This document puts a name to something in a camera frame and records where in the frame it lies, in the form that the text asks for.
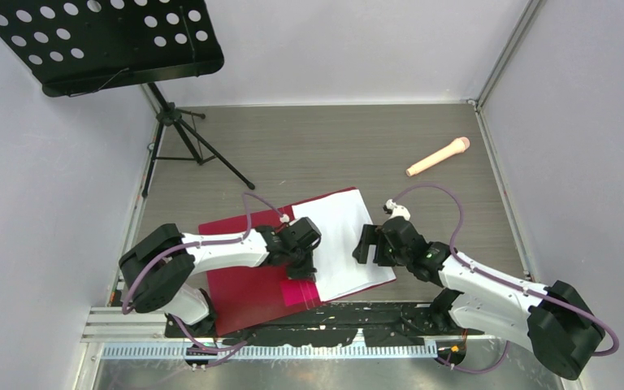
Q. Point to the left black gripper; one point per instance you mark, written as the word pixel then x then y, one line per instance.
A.
pixel 306 272

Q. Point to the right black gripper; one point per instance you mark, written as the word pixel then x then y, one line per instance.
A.
pixel 374 235

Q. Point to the white paper sheets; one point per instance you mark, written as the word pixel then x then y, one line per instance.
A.
pixel 340 218

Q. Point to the red plastic folder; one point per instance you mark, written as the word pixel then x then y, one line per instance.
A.
pixel 244 297

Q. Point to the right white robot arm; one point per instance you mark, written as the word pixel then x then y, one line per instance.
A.
pixel 552 322

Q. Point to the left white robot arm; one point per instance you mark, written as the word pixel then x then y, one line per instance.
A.
pixel 157 268

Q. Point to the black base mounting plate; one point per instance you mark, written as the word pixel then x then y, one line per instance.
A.
pixel 381 323

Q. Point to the beige toy microphone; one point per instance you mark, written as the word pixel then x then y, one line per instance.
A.
pixel 457 146

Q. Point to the black perforated music stand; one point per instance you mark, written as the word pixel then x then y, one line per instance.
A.
pixel 76 48

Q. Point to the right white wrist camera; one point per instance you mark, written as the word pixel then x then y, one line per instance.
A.
pixel 394 210

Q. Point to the aluminium rail frame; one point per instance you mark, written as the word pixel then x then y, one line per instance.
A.
pixel 155 336

